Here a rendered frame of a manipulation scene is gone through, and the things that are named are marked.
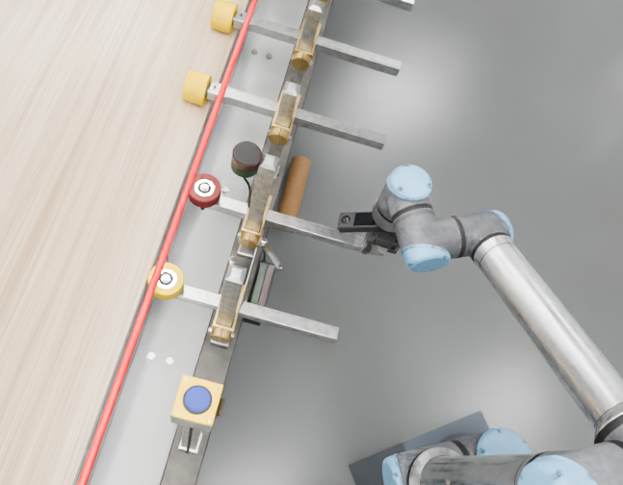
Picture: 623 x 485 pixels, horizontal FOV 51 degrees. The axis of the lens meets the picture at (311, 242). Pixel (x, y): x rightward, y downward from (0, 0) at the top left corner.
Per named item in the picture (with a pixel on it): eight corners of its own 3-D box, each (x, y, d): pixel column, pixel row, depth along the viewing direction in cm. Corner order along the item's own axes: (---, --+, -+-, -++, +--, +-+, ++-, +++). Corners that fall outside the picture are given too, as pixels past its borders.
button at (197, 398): (212, 392, 109) (213, 390, 107) (205, 416, 107) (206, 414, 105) (189, 385, 108) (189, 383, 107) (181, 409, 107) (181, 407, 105)
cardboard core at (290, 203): (312, 159, 265) (296, 222, 252) (309, 168, 273) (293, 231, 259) (294, 153, 265) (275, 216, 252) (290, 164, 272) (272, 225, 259)
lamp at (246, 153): (253, 195, 154) (265, 146, 135) (247, 216, 152) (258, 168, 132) (229, 188, 154) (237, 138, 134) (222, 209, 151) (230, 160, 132)
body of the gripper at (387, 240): (394, 256, 160) (408, 236, 149) (360, 246, 160) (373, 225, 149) (399, 229, 164) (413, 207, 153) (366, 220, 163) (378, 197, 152)
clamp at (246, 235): (270, 204, 169) (272, 195, 165) (256, 250, 163) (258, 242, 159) (248, 198, 169) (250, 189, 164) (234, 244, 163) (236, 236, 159)
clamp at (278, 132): (299, 107, 171) (303, 95, 167) (288, 148, 166) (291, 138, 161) (277, 100, 171) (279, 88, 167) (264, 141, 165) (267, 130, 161)
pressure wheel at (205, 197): (221, 199, 170) (224, 177, 160) (213, 225, 167) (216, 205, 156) (192, 190, 170) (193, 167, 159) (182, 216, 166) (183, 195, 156)
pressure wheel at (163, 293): (172, 273, 159) (172, 255, 149) (190, 299, 158) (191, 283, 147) (142, 289, 156) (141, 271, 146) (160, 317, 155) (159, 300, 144)
